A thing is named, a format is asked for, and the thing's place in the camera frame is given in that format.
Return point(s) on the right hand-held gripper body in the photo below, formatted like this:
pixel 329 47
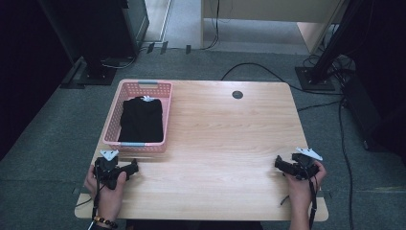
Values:
pixel 303 167

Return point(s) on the dark round table grommet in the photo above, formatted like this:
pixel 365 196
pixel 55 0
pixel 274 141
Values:
pixel 237 95

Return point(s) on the white garment tag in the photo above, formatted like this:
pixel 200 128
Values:
pixel 147 98

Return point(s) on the light wooden desk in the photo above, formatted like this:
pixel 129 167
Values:
pixel 271 9

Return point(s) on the person's left hand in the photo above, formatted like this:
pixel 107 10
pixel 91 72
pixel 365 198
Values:
pixel 107 201

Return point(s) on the pink plastic basket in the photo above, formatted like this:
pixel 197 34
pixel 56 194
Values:
pixel 111 127

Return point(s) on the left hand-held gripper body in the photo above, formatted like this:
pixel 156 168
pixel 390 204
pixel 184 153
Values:
pixel 107 169

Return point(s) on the black stand with base plate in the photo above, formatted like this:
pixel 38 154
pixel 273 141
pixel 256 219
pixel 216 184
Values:
pixel 319 80

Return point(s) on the black floor tape strip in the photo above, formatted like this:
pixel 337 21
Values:
pixel 188 49

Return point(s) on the black garment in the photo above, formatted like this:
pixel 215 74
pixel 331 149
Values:
pixel 140 121

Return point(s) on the black box on floor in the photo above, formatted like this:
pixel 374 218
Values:
pixel 362 108

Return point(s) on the person's right hand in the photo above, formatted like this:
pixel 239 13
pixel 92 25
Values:
pixel 300 191

